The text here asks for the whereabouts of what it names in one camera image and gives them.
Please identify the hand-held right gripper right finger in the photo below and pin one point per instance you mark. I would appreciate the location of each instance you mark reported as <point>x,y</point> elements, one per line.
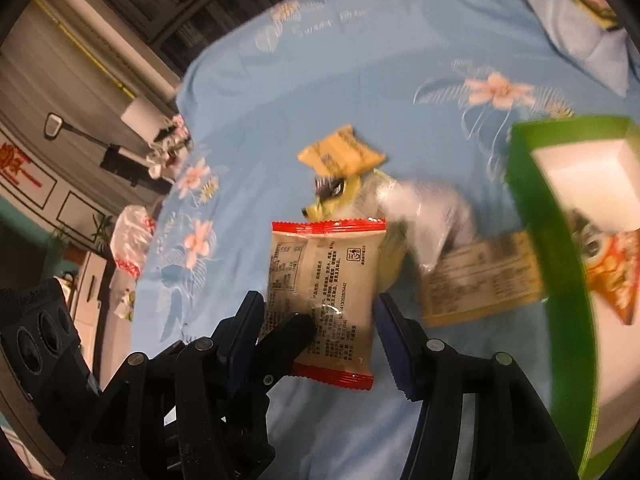
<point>395,350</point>

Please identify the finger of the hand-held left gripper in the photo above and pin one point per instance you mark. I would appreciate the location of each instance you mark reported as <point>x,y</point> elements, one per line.
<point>290,340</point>

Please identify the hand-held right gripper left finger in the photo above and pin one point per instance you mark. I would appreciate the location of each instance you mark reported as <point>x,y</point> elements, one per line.
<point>245,340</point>

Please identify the red-edged beige snack packet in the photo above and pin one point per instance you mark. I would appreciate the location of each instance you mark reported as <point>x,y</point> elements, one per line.
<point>325,270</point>

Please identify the yellow snack packet white label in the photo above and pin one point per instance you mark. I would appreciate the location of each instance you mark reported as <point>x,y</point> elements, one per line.
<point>475,285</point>

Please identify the green cardboard box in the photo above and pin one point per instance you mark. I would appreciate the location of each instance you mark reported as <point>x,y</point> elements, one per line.
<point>565,280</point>

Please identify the white cabinet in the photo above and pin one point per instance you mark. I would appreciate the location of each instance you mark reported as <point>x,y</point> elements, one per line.
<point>92,285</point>

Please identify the green plant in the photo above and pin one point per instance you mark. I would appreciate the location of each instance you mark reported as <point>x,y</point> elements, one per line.
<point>102,232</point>

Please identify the pale green-white snack packet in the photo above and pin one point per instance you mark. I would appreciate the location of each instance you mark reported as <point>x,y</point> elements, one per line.
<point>425,220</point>

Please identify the white plastic bag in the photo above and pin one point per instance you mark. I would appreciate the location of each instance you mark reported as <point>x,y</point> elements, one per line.
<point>130,235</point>

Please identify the crumpled yellow dark-print packet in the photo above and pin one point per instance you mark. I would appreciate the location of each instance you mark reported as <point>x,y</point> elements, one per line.
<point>350,195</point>

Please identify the small yellow snack packet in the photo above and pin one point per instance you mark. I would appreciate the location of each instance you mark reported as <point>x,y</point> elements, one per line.
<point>340,152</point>

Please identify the black stick vacuum cleaner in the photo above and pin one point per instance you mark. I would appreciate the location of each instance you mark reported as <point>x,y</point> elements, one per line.
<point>122,160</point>

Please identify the clutter of small items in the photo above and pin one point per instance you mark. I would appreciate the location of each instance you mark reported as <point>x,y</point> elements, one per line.
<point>172,145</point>

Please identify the orange cartoon snack packet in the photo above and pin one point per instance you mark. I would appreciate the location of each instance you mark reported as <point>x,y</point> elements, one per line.
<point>610,270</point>

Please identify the white box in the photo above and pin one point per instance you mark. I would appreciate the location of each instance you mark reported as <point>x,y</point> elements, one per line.
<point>142,115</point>

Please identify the blue floral bedsheet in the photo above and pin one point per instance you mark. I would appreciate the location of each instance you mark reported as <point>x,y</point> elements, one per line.
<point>350,60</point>

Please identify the dark glass cabinet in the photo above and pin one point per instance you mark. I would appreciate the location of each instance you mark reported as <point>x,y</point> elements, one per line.
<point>165,0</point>

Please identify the blue floral pillow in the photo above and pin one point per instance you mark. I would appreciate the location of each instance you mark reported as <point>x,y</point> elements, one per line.
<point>575,45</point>

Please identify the yellow wall pipe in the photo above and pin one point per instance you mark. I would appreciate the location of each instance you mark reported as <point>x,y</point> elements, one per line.
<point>85,47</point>

